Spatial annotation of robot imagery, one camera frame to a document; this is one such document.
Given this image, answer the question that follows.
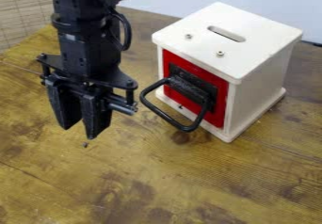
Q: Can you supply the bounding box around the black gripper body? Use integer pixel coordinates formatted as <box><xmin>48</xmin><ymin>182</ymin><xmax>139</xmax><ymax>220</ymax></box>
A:
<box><xmin>36</xmin><ymin>30</ymin><xmax>139</xmax><ymax>115</ymax></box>

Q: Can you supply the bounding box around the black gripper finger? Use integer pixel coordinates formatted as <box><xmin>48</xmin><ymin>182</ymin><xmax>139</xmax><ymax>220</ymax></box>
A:
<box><xmin>81</xmin><ymin>93</ymin><xmax>113</xmax><ymax>139</ymax></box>
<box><xmin>46</xmin><ymin>80</ymin><xmax>82</xmax><ymax>130</ymax></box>

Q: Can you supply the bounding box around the red drawer with black handle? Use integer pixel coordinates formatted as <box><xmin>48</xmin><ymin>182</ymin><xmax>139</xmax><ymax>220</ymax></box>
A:
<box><xmin>139</xmin><ymin>49</ymin><xmax>229</xmax><ymax>132</ymax></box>

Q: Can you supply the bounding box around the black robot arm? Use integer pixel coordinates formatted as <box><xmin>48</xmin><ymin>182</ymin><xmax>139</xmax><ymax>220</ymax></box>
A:
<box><xmin>36</xmin><ymin>0</ymin><xmax>139</xmax><ymax>139</ymax></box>

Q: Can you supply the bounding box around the white wooden box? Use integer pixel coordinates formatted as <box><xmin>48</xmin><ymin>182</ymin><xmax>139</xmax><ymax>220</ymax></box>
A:
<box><xmin>153</xmin><ymin>2</ymin><xmax>304</xmax><ymax>142</ymax></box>

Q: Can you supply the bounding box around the black cable loop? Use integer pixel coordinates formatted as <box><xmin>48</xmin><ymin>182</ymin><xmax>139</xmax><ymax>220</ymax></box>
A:
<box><xmin>106</xmin><ymin>8</ymin><xmax>134</xmax><ymax>53</ymax></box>

